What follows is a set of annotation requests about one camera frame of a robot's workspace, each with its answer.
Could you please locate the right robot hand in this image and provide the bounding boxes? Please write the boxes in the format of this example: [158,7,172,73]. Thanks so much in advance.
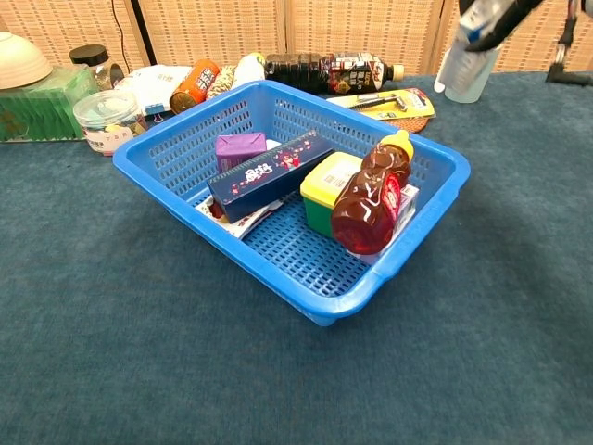
[461,0,593,88]

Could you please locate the bear-shaped honey bottle yellow cap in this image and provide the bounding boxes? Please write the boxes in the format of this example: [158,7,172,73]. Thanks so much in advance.
[330,129,415,255]

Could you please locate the blue plastic mesh basket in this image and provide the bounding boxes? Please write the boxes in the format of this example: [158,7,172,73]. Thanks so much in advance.
[112,79,473,327]

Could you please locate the razor in yellow blister pack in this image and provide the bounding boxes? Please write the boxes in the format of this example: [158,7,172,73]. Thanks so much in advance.
[326,87,437,121]

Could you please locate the brown woven coaster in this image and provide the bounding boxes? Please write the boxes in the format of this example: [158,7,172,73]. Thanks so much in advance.
[386,115,431,134]

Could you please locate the dark tea plastic bottle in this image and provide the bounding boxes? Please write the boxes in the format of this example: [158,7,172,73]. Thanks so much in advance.
[264,52,405,96]

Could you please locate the green container yellow lid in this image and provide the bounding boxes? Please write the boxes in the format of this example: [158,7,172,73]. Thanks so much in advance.
[299,151,365,238]

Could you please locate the white bottle yellow cap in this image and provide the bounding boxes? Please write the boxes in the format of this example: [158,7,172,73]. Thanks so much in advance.
[230,52,267,90]

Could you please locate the long dark blue box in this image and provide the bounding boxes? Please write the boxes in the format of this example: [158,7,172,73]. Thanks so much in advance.
[206,130,334,224]

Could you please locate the striped twine spool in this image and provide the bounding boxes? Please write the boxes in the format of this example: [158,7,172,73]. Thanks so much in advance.
[206,64,237,101]

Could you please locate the small purple carton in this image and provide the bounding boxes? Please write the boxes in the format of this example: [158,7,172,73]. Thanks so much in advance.
[215,132,269,173]

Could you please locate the woven folding screen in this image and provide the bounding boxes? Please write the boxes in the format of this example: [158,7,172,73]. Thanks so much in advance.
[0,0,593,78]

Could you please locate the orange drink can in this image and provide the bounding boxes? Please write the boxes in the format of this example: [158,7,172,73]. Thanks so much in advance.
[169,58,221,115]

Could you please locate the white red snack packet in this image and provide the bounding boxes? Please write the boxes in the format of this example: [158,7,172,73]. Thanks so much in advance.
[195,194,284,240]

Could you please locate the white printed plastic bag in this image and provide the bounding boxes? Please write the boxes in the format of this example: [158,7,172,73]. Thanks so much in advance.
[114,65,194,117]

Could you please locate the black stand pole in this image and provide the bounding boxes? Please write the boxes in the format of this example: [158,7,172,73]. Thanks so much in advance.
[129,0,158,67]

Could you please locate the clear round jar of clips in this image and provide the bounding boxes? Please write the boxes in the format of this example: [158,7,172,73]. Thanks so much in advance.
[72,89,148,158]

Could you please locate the glass jar black lid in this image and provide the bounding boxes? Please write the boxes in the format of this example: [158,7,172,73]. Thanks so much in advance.
[69,44,125,92]

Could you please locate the clear box green packets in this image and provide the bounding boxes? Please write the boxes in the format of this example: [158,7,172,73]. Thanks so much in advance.
[0,64,99,143]

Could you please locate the cream ceramic bowl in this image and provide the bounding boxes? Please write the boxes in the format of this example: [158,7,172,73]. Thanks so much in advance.
[0,32,54,91]

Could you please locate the pale blue handled cup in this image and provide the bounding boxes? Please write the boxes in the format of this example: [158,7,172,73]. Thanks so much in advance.
[433,44,504,104]

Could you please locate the thin black hanging cable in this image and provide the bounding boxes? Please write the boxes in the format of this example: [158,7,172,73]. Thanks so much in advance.
[110,0,127,70]

